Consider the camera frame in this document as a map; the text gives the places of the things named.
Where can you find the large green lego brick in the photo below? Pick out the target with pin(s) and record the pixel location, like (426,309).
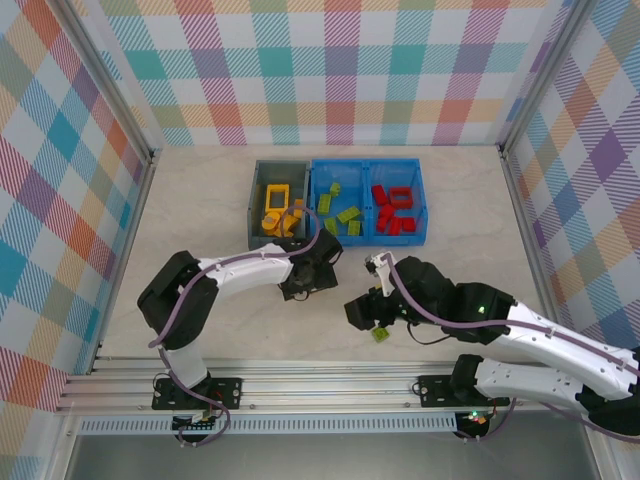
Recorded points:
(348,214)

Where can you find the aluminium frame post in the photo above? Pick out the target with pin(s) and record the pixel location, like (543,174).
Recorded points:
(112,85)
(547,75)

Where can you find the small red lego brick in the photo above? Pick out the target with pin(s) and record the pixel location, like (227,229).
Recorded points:
(394,227)
(382,226)

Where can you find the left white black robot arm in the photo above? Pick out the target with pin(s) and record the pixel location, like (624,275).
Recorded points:
(240,270)

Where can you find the orange arch lego brick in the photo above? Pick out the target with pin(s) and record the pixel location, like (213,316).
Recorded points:
(270,225)

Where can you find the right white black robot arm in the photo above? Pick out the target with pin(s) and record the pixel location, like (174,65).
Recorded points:
(525,380)

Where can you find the square green lego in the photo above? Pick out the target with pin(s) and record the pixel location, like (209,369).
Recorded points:
(381,335)

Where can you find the blue plastic bin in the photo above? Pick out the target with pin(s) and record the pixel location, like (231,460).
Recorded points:
(395,172)
(350,180)

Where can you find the long red lego brick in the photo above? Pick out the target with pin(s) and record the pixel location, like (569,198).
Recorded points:
(408,225)
(381,195)

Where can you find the red lego frame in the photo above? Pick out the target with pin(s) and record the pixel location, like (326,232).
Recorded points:
(393,197)

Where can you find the small green lego brick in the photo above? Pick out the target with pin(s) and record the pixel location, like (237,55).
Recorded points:
(334,188)

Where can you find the gray plastic bin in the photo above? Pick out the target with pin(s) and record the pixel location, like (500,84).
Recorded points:
(280,172)

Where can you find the wide aluminium base rail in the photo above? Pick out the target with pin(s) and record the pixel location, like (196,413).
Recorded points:
(325,385)

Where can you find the long orange lego brick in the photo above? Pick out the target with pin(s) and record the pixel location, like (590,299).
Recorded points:
(292,216)

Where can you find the small controller board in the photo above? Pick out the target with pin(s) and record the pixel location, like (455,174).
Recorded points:
(197,425)
(475,419)

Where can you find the yellow lego frame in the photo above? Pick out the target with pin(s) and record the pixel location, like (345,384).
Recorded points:
(268,200)

